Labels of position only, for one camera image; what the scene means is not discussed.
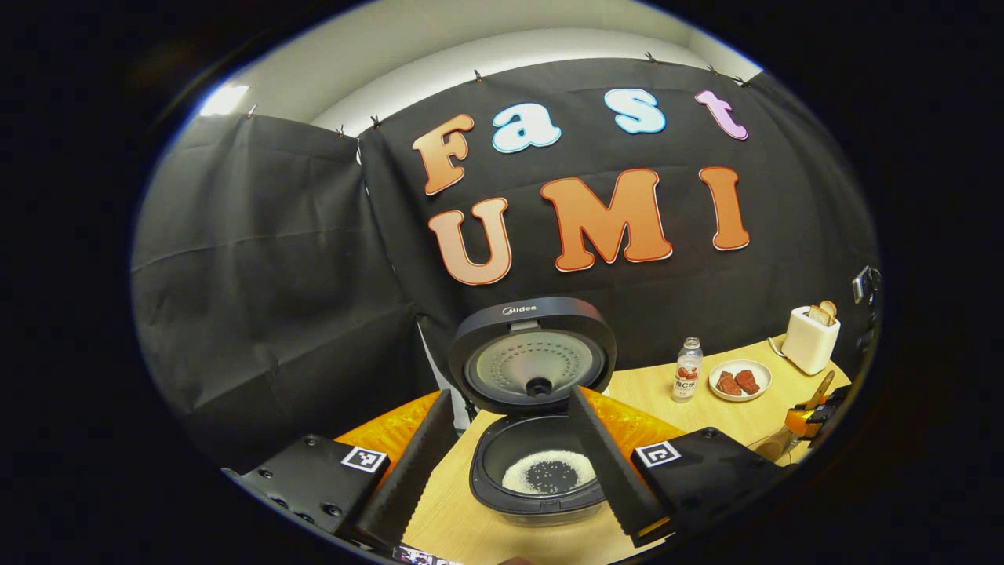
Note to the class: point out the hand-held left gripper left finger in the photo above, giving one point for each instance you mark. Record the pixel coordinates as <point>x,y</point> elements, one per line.
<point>416,471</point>

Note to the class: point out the white toaster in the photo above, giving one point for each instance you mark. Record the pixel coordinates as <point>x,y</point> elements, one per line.
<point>808,345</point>

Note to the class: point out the toast bread slice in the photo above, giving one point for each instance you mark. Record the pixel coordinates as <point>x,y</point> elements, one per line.
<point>818,315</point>
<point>829,308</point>

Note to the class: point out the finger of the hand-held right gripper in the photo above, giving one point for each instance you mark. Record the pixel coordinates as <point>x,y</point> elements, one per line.
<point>804,420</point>

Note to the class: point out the white round plate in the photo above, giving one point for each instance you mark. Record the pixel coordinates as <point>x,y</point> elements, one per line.
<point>765,381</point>

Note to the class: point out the clear plastic drink bottle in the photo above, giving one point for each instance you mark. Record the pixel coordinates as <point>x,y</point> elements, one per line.
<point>687,384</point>

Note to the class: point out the row of black cloth clips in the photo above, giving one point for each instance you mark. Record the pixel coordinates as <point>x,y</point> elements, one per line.
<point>477,76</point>

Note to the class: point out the ceiling light panel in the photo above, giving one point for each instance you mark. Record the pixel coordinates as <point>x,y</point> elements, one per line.
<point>223,100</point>

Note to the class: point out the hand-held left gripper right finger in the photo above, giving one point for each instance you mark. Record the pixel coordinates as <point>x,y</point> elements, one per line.
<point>608,471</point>

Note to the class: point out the red meat piece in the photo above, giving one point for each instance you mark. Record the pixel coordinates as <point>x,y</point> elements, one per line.
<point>728,384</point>
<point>747,381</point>

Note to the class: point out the white rice heap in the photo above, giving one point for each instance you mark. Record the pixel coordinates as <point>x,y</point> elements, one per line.
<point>518,475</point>

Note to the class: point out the dark grey rice cooker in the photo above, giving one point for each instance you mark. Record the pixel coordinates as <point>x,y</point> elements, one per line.
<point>584,318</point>

